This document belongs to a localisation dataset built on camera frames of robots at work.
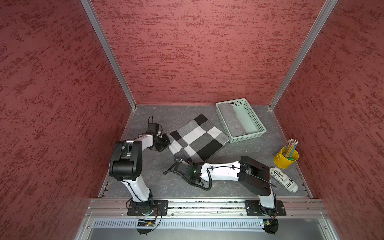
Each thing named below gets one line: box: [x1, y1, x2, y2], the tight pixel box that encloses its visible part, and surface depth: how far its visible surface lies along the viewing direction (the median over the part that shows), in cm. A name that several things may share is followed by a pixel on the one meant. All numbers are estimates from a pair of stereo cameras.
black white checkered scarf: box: [166, 113, 230, 163], surface depth 101 cm
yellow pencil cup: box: [273, 146, 299, 169], surface depth 85 cm
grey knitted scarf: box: [218, 103, 247, 137], surface depth 105 cm
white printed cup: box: [269, 167, 298, 193], surface depth 83 cm
